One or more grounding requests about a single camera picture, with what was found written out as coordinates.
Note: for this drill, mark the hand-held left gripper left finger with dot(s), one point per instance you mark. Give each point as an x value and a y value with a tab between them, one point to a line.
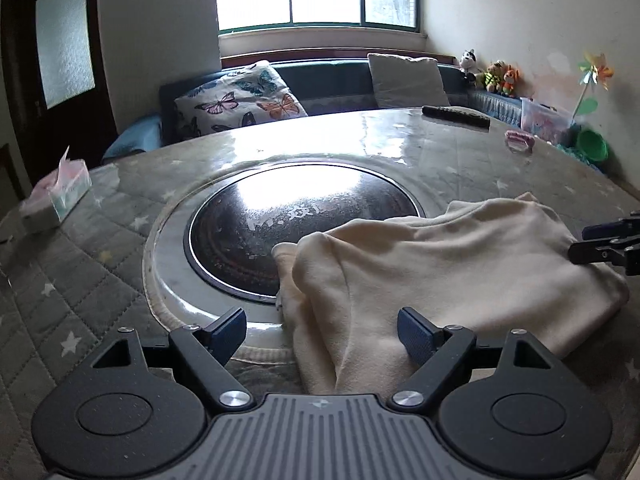
227	332

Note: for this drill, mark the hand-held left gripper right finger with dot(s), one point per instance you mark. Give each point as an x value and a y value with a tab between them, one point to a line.
417	335

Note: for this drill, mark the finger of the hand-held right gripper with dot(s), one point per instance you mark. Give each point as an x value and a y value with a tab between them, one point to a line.
592	252
602	231

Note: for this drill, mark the cream shirt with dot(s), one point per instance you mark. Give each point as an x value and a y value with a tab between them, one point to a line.
450	270

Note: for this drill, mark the green plastic bowl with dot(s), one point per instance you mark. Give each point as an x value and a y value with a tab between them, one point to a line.
592	145

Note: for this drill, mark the round built-in stove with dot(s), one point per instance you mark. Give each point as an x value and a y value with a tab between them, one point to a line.
280	220

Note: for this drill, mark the clear plastic storage box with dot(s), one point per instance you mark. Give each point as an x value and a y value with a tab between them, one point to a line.
545	120

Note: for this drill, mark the colourful pinwheel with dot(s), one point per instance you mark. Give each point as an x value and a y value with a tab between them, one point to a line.
595	70

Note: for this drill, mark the orange plush toy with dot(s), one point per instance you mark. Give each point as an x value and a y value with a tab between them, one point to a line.
510	80

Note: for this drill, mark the black remote control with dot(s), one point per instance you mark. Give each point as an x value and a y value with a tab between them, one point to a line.
455	115

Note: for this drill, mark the yellow green plush toy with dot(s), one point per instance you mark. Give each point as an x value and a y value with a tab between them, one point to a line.
494	77

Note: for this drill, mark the black and white plush toy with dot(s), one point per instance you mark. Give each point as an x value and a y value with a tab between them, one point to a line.
468	65

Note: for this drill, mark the pastel tissue box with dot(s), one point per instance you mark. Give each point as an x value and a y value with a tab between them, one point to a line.
55	195

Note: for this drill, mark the blue cushion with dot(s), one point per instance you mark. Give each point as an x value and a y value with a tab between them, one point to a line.
132	132

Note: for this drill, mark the butterfly print pillow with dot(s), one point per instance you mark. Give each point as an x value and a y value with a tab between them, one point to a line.
235	100

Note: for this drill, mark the plain beige pillow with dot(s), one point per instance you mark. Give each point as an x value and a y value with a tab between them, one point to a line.
407	80

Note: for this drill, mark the dark teal sofa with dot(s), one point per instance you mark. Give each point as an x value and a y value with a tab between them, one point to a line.
330	80

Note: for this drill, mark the dark wooden door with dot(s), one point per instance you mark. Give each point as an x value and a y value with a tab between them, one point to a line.
65	35

